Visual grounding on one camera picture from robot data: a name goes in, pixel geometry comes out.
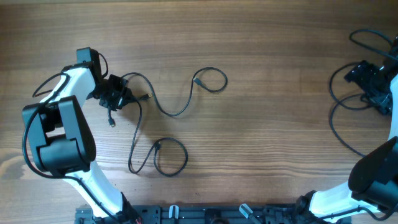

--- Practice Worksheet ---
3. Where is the black micro USB cable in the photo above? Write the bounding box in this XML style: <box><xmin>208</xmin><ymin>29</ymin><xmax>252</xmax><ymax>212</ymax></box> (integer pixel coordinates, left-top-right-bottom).
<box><xmin>107</xmin><ymin>93</ymin><xmax>189</xmax><ymax>178</ymax></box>

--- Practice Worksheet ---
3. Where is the thick black HDMI cable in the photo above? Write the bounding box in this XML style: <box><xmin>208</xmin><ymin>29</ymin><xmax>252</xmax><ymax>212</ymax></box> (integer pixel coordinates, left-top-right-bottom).
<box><xmin>328</xmin><ymin>61</ymin><xmax>374</xmax><ymax>158</ymax></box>

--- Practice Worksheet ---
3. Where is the thin black USB cable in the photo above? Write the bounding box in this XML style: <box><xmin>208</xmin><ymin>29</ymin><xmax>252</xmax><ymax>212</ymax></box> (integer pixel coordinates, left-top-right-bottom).
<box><xmin>120</xmin><ymin>67</ymin><xmax>228</xmax><ymax>118</ymax></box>

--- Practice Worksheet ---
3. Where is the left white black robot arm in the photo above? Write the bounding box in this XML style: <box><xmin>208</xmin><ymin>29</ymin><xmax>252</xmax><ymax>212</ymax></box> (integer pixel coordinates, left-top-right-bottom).
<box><xmin>22</xmin><ymin>47</ymin><xmax>142</xmax><ymax>223</ymax></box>

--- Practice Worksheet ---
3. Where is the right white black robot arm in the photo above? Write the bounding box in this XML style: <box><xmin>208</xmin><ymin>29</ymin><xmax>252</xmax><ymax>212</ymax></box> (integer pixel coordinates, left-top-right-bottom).
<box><xmin>281</xmin><ymin>40</ymin><xmax>397</xmax><ymax>223</ymax></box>

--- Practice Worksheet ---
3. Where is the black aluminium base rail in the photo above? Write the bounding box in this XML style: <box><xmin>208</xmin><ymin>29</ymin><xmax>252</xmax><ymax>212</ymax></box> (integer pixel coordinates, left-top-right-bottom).
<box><xmin>74</xmin><ymin>203</ymin><xmax>352</xmax><ymax>224</ymax></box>

